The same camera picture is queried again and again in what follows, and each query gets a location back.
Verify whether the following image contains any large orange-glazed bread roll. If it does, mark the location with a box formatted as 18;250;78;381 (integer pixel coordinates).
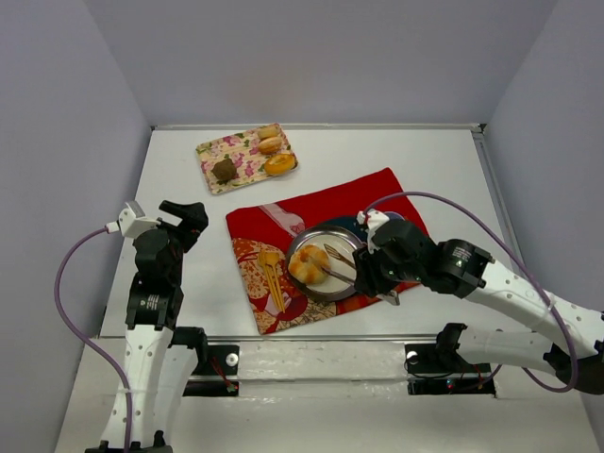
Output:
288;244;330;285

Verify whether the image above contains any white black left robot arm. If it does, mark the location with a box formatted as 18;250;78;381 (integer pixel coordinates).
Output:
97;201;209;452

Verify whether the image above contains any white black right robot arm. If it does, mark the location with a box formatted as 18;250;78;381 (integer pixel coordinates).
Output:
353;211;603;395

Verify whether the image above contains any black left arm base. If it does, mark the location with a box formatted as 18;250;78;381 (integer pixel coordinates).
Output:
82;428;174;453

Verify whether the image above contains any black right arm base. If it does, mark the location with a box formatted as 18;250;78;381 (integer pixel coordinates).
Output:
404;344;496;396

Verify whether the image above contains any brown chocolate swirl bread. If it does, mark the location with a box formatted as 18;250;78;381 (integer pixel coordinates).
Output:
211;158;237;183

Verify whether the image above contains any lavender plastic cup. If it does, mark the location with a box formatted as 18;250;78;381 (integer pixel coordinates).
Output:
385;211;405;221

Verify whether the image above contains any silver metal plate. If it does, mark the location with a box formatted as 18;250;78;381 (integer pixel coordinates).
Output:
286;225;363;303

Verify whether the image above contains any floral rectangular tray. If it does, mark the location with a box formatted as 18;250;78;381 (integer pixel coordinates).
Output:
195;125;298;195

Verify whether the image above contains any yellow fork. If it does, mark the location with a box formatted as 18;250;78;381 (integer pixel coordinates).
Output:
258;249;285;313

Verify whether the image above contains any orange glazed bagel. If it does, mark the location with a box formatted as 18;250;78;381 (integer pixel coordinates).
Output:
264;153;297;176

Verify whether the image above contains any sesame sandwich bun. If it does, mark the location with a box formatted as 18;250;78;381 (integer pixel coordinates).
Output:
258;136;282;155

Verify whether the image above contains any small pale round bun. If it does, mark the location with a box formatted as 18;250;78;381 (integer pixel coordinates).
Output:
257;124;280;141

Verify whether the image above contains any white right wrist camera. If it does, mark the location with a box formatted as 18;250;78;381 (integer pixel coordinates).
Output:
357;209;391;254

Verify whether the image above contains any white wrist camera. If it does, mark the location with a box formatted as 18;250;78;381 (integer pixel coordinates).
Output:
357;209;391;254
105;200;159;239

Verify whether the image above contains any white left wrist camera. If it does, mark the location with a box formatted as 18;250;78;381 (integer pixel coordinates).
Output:
105;200;159;239

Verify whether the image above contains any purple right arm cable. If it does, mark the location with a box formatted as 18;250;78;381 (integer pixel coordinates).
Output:
362;191;579;394

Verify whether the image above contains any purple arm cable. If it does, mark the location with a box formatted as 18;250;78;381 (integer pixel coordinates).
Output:
54;226;134;453
362;191;579;394

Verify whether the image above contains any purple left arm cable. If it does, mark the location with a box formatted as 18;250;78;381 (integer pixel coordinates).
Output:
54;226;134;453

